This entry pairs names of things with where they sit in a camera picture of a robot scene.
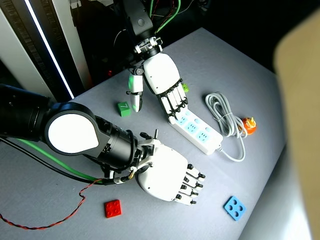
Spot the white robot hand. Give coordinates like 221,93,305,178
135,143,207,207
125,52,190,124

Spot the green number cube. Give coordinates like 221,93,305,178
116,101,132,118

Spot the grey table cloth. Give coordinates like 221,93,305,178
0,26,313,240

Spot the red stud brick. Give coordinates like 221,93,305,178
104,199,123,219

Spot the blue four-hole block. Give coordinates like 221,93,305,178
222,195,247,222

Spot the orange toy with yellow top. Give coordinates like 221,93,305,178
241,116,258,136

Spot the white light strip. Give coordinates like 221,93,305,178
23,0,76,100

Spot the beige blurred panel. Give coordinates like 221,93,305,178
273,7,320,240

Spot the green cable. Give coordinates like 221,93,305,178
149,0,181,35
17,138,105,185

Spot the white upright post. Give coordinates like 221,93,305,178
51,0,95,91

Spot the red black twisted wire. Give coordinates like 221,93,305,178
0,177,105,230

